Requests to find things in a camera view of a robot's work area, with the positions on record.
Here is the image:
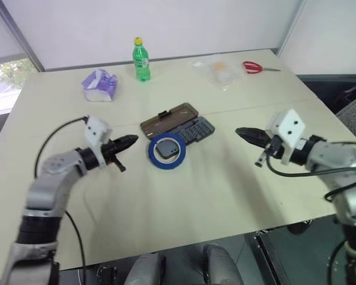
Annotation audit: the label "screwdriver bit case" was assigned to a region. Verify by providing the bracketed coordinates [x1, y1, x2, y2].
[139, 102, 217, 147]

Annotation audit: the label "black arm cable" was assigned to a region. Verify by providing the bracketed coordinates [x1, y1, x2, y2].
[34, 116, 88, 270]
[265, 141, 356, 203]

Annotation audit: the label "grey wall corner post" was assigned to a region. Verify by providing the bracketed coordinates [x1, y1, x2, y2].
[276, 0, 313, 58]

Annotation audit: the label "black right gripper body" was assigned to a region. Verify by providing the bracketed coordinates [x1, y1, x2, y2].
[254, 134, 286, 167]

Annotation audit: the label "small black square device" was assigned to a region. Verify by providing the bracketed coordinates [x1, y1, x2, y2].
[156, 140, 180, 159]

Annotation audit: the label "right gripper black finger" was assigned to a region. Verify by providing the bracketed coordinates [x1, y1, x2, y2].
[235, 127, 271, 140]
[238, 132, 268, 147]

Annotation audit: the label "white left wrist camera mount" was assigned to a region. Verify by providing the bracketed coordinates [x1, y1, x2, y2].
[84, 116, 113, 170]

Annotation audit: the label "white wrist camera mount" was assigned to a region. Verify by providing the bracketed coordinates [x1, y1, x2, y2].
[265, 109, 307, 166]
[84, 116, 113, 170]

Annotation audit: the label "green plastic soda bottle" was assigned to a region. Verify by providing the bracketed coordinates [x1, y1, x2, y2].
[132, 36, 151, 82]

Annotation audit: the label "small black bracket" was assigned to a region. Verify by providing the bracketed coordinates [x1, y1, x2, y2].
[96, 265, 118, 285]

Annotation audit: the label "red handled scissors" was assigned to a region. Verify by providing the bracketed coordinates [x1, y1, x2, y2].
[242, 61, 282, 75]

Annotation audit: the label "blue tape roll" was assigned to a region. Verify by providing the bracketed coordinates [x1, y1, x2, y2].
[148, 133, 188, 170]

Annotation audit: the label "purple tissue pack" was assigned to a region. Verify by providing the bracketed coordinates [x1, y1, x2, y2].
[81, 68, 119, 103]

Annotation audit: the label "black metal table frame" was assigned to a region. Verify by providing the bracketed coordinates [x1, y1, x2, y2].
[253, 229, 289, 285]

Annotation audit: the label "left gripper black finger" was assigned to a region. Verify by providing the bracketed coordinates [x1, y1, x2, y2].
[113, 134, 139, 146]
[112, 140, 136, 154]

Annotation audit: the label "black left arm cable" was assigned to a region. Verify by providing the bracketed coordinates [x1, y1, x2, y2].
[34, 116, 88, 270]

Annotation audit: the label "grey rounded robot leg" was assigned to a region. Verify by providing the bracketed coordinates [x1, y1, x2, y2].
[126, 253, 167, 285]
[202, 243, 241, 285]

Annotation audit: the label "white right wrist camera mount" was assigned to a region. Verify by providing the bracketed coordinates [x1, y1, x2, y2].
[265, 109, 307, 166]

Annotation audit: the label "clear plastic bag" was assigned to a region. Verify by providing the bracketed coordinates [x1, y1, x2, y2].
[192, 54, 246, 91]

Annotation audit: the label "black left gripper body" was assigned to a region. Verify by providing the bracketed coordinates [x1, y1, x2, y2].
[100, 141, 126, 173]

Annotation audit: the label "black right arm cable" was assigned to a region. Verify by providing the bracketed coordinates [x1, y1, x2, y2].
[265, 141, 356, 203]

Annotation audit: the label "grey window frame post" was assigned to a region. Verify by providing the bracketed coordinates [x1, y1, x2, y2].
[0, 0, 46, 72]

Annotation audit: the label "grey fabric seat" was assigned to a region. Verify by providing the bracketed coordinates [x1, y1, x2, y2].
[334, 94, 356, 141]

